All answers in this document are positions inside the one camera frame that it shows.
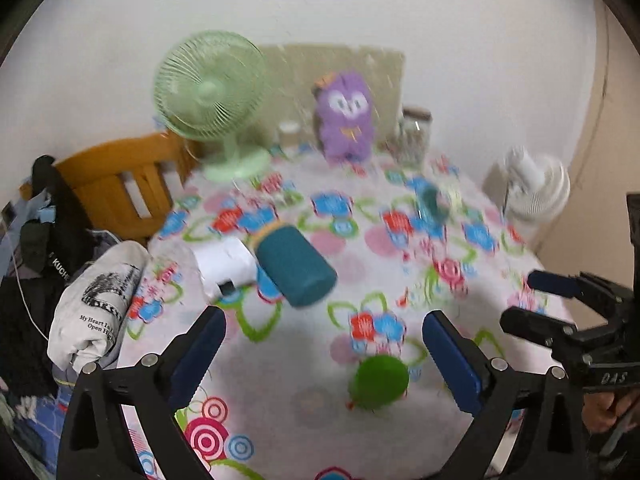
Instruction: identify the green plastic cup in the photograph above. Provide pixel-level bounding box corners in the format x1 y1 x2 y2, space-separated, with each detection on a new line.
348 354 410 411

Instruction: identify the white paper wrapped cup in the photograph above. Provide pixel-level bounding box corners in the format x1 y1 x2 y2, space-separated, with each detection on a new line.
192 236 257 301

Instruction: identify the right hand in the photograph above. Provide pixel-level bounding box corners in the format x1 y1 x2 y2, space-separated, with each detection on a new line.
582 390 639 434

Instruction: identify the white small fan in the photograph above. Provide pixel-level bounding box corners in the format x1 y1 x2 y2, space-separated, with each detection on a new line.
483 146 570 226

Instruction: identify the floral tablecloth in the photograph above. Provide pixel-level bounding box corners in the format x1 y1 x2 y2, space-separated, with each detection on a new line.
119 148 566 479

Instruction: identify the clear glass mason jar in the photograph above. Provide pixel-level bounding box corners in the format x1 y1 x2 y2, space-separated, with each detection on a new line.
395 106 433 169

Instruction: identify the black jacket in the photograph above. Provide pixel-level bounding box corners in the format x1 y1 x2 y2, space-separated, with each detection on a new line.
1 155 119 398

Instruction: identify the teal sleeved bottle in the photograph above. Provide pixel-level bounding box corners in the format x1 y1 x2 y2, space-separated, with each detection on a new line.
252 221 337 308

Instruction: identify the wooden chair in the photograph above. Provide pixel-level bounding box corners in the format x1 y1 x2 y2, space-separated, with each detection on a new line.
32 131 196 245

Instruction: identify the purple plush toy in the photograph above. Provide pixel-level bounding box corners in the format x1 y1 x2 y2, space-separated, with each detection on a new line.
312 70 375 162

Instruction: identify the cotton swab container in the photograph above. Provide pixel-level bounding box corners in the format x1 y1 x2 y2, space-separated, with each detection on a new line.
278 119 302 148

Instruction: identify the beige patterned backboard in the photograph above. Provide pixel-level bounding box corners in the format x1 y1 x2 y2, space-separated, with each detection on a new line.
248 44 405 146

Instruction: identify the green desk fan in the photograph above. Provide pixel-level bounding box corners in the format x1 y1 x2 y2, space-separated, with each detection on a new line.
153 30 270 182

